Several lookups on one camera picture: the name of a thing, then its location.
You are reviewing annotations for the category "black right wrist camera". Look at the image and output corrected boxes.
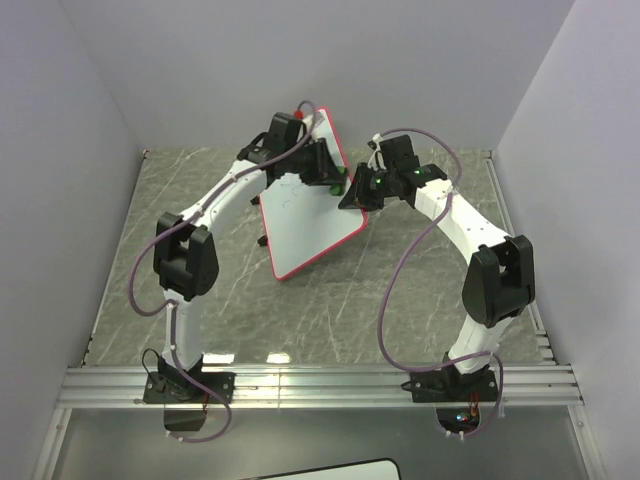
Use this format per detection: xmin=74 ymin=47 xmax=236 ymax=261
xmin=379 ymin=135 xmax=420 ymax=172

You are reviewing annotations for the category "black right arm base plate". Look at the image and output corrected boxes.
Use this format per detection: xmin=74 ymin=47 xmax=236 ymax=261
xmin=400 ymin=366 xmax=498 ymax=403

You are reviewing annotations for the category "green whiteboard eraser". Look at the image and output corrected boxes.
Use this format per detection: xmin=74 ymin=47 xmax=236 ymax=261
xmin=329 ymin=166 xmax=348 ymax=196

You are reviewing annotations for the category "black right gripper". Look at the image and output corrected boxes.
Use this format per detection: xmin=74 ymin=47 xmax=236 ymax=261
xmin=337 ymin=164 xmax=395 ymax=214

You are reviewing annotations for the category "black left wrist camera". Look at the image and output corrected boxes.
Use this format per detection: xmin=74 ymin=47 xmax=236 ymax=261
xmin=262 ymin=112 xmax=306 ymax=156

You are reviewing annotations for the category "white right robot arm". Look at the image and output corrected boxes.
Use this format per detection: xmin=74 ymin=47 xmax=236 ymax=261
xmin=339 ymin=162 xmax=535 ymax=400

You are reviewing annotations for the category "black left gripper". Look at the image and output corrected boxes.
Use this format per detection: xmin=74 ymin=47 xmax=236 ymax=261
xmin=286 ymin=139 xmax=346 ymax=188

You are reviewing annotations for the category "red framed whiteboard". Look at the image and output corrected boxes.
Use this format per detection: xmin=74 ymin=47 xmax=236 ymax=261
xmin=259 ymin=108 xmax=367 ymax=280

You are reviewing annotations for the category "metal wire whiteboard stand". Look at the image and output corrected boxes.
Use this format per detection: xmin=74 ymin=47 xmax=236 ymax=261
xmin=250 ymin=196 xmax=269 ymax=248

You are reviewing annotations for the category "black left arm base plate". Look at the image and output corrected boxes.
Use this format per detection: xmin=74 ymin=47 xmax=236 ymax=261
xmin=142 ymin=372 xmax=236 ymax=405

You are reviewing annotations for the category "white tablet at bottom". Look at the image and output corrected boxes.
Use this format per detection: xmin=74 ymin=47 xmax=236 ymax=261
xmin=263 ymin=459 xmax=401 ymax=480

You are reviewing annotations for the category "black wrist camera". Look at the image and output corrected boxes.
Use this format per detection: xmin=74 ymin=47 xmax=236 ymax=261
xmin=262 ymin=112 xmax=306 ymax=156
xmin=379 ymin=135 xmax=420 ymax=172

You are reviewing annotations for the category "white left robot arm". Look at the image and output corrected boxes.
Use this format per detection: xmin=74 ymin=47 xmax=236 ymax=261
xmin=153 ymin=138 xmax=348 ymax=402

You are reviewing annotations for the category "aluminium mounting rail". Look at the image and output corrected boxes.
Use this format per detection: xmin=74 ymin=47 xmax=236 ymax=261
xmin=56 ymin=365 xmax=583 ymax=409

